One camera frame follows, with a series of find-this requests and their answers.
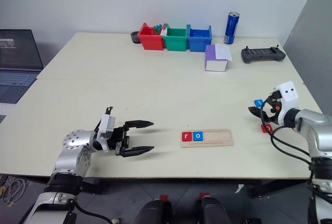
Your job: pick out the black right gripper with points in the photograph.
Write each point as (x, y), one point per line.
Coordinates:
(274, 97)

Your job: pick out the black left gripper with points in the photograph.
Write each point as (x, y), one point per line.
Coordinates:
(118, 137)

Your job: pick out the blue letter t block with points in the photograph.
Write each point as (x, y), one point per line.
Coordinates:
(258, 103)

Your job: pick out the red letter o block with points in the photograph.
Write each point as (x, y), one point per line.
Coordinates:
(265, 128)

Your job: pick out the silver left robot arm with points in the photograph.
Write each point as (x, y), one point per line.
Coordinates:
(75, 141)

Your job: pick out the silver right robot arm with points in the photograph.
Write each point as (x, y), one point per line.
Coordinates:
(319, 130)

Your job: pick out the red letter r block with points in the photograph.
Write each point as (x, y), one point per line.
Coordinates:
(186, 136)

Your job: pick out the wooden letter tray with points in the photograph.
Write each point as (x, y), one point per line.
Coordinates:
(218, 138)

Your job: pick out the blue letter o block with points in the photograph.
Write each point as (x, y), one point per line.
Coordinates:
(198, 136)

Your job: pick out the black handheld controller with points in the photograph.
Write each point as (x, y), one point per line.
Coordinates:
(262, 55)

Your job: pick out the red tag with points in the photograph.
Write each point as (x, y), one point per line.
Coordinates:
(164, 197)
(205, 195)

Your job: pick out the white paper sheet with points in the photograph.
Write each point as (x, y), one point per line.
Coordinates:
(223, 52)

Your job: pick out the purple white box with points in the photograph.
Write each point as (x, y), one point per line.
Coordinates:
(210, 58)

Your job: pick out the dark rounded shape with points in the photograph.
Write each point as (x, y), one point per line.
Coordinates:
(153, 212)
(214, 211)

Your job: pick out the blue drink can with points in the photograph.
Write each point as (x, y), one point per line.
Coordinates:
(231, 28)

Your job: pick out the blue plastic bin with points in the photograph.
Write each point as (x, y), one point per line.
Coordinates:
(199, 43)

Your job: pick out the red plastic bin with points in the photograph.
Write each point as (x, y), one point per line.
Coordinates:
(151, 41)

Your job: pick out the black round bowl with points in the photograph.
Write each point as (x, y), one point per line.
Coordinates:
(134, 38)

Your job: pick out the green plastic bin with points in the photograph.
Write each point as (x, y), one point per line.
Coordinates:
(176, 43)

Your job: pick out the green toy piece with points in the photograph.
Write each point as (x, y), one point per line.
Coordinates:
(157, 29)

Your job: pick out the blue toy piece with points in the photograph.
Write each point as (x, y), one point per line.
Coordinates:
(161, 25)

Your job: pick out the grey laptop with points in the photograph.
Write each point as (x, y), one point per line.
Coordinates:
(18, 60)

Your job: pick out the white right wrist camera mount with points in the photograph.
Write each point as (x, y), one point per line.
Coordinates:
(289, 94)

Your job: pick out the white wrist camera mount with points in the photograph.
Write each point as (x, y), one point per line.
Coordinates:
(289, 94)
(105, 125)

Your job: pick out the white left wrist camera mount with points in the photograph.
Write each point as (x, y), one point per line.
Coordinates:
(105, 125)

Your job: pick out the black table frame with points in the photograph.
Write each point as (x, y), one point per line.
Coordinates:
(275, 187)

